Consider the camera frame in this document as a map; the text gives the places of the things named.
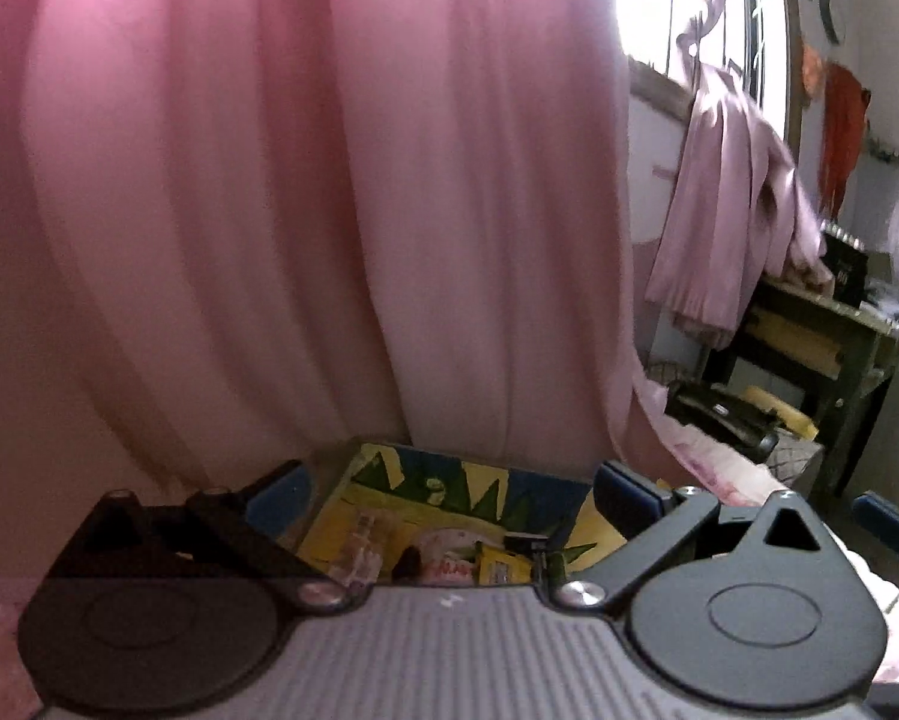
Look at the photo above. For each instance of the red hanging garment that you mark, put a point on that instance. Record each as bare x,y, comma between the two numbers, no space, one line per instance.
843,135

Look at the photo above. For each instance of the pink curtain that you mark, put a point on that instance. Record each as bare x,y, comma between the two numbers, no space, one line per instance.
307,202

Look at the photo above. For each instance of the black box with white print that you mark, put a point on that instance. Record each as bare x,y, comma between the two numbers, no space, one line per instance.
847,266

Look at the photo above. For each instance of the grey cardboard box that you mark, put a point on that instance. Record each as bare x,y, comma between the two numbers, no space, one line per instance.
329,465

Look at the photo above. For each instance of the round wall clock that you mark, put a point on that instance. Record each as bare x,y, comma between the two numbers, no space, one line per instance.
832,16

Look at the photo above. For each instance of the white seaweed snack bag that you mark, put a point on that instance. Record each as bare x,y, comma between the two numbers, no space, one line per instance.
449,561

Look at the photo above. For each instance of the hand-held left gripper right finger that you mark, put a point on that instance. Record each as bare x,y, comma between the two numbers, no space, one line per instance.
626,499

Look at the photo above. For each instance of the grey quilted bag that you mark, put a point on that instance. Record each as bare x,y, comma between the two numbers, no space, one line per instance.
794,461

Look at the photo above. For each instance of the wall hook rack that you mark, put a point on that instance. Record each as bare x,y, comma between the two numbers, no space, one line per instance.
888,151

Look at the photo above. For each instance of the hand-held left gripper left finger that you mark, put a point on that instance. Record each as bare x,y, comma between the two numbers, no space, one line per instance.
281,499

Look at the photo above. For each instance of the pink floral bed sheet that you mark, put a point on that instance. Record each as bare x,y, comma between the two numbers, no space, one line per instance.
727,465

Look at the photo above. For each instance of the black bag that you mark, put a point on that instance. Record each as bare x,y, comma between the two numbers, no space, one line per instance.
719,412

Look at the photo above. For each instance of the window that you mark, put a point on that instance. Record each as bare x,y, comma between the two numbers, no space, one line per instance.
689,7

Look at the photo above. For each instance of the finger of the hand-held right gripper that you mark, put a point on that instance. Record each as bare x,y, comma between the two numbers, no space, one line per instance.
896,521

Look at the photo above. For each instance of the dark wooden desk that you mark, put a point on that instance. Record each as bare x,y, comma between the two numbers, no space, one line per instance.
809,345

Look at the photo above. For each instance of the yellow blue printed sheet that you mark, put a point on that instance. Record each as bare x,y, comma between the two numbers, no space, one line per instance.
464,491

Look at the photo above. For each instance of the orange hanging decoration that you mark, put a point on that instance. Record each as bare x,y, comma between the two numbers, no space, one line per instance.
813,69

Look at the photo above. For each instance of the lilac hanging garment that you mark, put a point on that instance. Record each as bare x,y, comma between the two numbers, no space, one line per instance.
727,210

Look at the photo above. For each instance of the yellow snack packet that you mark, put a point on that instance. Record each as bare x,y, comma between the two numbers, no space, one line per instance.
500,566

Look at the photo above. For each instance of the orange clear snack bag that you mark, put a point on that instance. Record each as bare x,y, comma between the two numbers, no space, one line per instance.
359,551

